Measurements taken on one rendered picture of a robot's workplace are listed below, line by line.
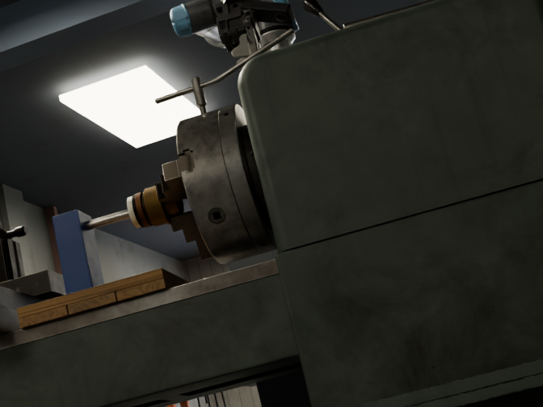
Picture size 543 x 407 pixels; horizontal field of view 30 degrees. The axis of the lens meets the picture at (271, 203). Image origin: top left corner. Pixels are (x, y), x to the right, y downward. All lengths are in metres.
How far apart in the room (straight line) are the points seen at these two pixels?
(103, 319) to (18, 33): 3.54
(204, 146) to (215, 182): 0.08
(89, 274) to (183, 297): 0.28
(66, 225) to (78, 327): 0.28
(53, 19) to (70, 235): 3.23
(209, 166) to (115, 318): 0.34
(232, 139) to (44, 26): 3.42
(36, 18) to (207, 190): 3.48
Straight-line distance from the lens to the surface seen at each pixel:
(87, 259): 2.12
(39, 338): 2.00
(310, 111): 1.87
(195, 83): 2.15
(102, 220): 2.16
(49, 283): 2.22
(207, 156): 1.96
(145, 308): 1.93
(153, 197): 2.10
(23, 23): 5.38
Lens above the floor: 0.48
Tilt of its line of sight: 15 degrees up
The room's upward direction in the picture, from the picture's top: 14 degrees counter-clockwise
